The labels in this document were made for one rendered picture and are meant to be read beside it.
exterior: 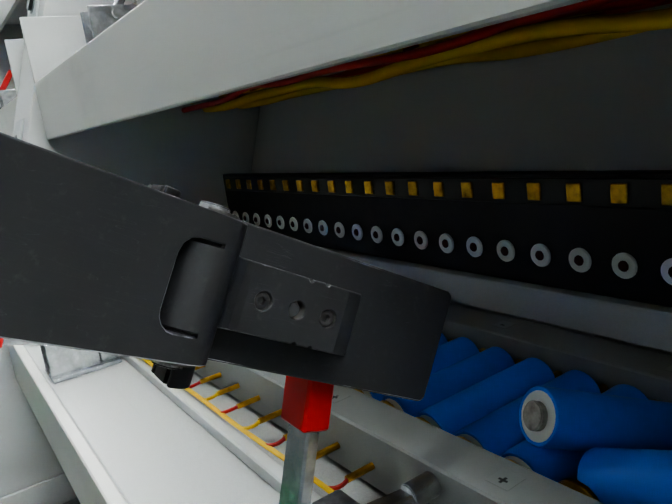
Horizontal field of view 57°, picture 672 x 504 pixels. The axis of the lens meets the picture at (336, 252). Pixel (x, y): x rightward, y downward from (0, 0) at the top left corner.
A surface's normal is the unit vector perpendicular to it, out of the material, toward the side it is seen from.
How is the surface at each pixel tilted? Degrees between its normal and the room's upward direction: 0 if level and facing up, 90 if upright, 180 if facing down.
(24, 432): 90
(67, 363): 90
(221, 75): 109
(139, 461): 19
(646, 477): 74
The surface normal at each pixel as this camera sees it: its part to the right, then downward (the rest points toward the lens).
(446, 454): -0.14, -0.97
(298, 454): -0.82, -0.08
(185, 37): -0.82, 0.23
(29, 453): 0.56, 0.10
